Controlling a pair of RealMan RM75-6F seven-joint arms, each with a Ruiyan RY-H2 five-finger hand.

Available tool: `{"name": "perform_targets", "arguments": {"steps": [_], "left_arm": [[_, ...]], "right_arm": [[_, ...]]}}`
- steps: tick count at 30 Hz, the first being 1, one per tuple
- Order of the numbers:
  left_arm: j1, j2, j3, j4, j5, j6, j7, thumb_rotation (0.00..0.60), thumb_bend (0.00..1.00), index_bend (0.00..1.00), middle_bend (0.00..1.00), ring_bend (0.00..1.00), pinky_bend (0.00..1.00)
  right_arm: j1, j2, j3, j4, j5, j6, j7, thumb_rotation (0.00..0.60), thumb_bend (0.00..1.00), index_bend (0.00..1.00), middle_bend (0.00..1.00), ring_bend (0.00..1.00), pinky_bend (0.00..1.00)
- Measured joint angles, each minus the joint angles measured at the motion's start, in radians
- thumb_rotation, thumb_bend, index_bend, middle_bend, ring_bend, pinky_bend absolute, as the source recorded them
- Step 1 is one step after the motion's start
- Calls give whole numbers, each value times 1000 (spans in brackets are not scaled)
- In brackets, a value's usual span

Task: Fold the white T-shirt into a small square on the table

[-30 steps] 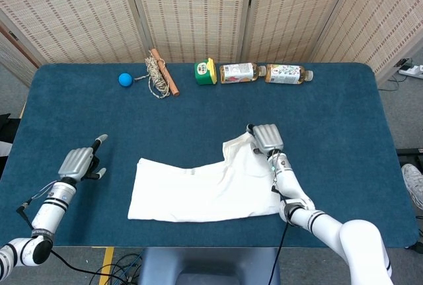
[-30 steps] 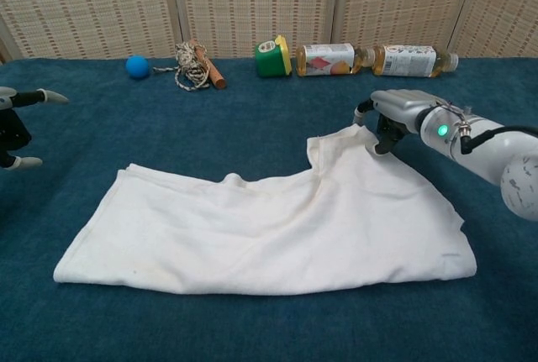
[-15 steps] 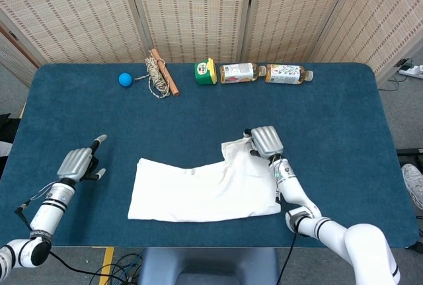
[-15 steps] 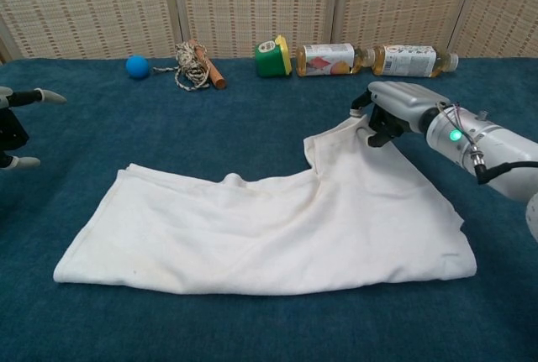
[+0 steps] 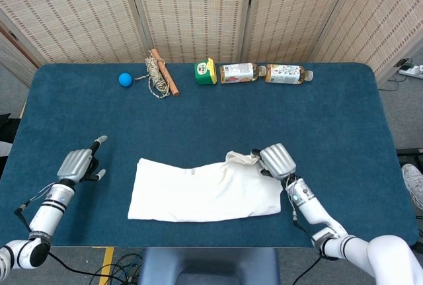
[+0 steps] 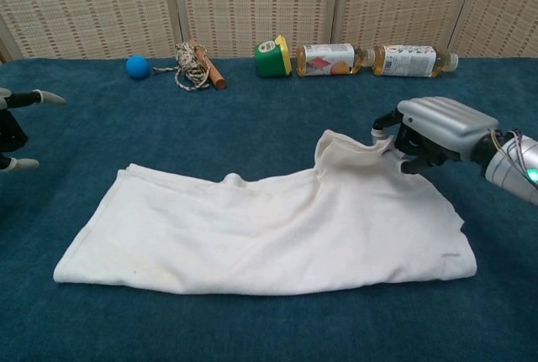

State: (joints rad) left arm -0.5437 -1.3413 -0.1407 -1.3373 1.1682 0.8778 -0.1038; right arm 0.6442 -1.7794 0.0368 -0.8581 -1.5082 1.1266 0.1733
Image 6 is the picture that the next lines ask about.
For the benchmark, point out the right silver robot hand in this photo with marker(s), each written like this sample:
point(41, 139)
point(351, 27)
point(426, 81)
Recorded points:
point(441, 122)

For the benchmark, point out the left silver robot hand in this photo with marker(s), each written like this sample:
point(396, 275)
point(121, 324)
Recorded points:
point(10, 127)

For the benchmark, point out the white t-shirt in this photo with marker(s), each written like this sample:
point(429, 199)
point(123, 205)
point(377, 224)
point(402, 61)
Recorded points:
point(210, 244)

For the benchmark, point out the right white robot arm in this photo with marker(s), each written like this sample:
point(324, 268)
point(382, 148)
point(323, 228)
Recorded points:
point(508, 164)

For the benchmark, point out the tea bottle with white label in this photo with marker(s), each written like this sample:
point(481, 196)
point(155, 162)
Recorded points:
point(407, 61)

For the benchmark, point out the woven folding screen panel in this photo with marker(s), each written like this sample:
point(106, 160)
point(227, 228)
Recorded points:
point(403, 1)
point(504, 9)
point(252, 1)
point(84, 9)

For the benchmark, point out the tea bottle with fruit label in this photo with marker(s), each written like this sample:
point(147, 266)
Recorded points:
point(323, 61)

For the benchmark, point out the blue ball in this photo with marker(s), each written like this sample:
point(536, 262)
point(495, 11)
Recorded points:
point(138, 67)

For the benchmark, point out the green container with yellow lid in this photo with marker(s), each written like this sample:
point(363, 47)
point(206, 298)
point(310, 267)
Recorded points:
point(269, 64)

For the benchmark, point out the brown wooden stick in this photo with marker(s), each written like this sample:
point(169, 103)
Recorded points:
point(216, 76)

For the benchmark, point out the blue table cover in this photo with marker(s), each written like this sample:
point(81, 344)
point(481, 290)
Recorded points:
point(252, 328)

